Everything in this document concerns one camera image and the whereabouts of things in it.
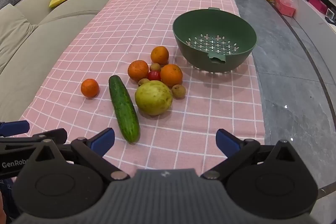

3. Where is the pink checked tablecloth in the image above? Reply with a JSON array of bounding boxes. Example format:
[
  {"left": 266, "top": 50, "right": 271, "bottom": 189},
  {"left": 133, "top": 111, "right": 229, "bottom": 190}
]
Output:
[{"left": 18, "top": 0, "right": 265, "bottom": 170}]

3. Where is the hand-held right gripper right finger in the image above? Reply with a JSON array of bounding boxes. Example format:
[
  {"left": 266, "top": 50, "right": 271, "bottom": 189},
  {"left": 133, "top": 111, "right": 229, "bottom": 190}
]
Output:
[{"left": 201, "top": 129, "right": 305, "bottom": 181}]

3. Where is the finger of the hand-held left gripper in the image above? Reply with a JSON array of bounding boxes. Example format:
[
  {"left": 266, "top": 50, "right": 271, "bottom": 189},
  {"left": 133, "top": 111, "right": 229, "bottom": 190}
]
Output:
[
  {"left": 0, "top": 129, "right": 68, "bottom": 153},
  {"left": 0, "top": 120, "right": 30, "bottom": 136}
]

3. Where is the small mandarin orange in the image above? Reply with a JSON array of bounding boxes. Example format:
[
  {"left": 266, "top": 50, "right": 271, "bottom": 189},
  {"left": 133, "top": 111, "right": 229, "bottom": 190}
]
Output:
[{"left": 80, "top": 79, "right": 100, "bottom": 98}]

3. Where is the magenta box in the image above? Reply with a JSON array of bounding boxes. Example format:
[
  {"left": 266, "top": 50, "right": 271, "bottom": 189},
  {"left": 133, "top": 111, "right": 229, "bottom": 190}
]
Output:
[{"left": 309, "top": 0, "right": 328, "bottom": 14}]

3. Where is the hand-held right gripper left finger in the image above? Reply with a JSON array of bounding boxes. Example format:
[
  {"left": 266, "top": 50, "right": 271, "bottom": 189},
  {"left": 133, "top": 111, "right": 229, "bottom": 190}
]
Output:
[{"left": 29, "top": 128, "right": 130, "bottom": 182}]

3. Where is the green guava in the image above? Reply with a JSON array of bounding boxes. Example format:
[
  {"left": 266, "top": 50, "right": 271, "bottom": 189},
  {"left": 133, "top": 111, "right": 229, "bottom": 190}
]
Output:
[{"left": 135, "top": 80, "right": 173, "bottom": 116}]

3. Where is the green colander bowl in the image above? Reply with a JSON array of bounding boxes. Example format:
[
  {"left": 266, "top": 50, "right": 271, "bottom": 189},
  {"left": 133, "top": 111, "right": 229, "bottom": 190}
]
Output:
[{"left": 172, "top": 7, "right": 257, "bottom": 73}]

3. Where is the beige sofa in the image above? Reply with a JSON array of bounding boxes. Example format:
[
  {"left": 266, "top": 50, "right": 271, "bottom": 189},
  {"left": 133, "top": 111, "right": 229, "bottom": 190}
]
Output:
[{"left": 0, "top": 0, "right": 153, "bottom": 122}]

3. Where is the green cucumber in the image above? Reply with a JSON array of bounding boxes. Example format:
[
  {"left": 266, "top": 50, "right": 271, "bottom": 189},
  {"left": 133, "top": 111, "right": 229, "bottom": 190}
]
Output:
[{"left": 109, "top": 75, "right": 140, "bottom": 143}]

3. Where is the beige sofa cushion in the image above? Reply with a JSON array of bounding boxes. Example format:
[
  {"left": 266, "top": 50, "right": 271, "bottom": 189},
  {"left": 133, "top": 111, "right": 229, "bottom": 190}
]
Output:
[{"left": 0, "top": 4, "right": 38, "bottom": 75}]

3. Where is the red tomato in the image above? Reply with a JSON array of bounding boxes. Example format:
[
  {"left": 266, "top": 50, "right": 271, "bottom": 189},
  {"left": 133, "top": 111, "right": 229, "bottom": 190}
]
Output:
[{"left": 147, "top": 70, "right": 161, "bottom": 81}]

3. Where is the pink box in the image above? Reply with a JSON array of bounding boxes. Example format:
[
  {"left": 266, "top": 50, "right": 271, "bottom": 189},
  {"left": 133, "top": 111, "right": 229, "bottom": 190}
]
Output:
[{"left": 274, "top": 0, "right": 296, "bottom": 18}]

